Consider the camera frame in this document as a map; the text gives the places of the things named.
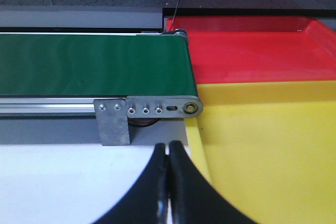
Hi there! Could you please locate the yellow plastic tray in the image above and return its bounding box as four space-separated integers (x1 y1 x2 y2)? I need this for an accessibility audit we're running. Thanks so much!
185 81 335 223

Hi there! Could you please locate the aluminium conveyor frame rail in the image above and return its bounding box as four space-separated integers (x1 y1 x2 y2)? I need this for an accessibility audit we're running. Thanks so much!
0 96 96 118

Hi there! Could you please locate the red plastic tray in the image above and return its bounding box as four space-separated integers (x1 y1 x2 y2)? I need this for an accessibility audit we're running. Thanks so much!
166 16 335 84

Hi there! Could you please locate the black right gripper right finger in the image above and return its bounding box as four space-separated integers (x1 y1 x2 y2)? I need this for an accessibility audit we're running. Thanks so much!
169 141 254 223

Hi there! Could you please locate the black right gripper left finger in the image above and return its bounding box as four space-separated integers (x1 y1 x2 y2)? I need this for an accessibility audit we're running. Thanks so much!
95 143 168 224

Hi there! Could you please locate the green conveyor belt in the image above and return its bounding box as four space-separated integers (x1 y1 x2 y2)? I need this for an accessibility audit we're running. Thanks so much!
1 34 197 97

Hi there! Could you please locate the metal conveyor end plate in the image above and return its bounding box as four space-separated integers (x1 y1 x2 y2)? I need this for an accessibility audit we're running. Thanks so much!
125 95 203 119

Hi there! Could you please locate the grey metal support bracket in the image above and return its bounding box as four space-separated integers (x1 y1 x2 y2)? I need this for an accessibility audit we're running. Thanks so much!
93 98 131 146

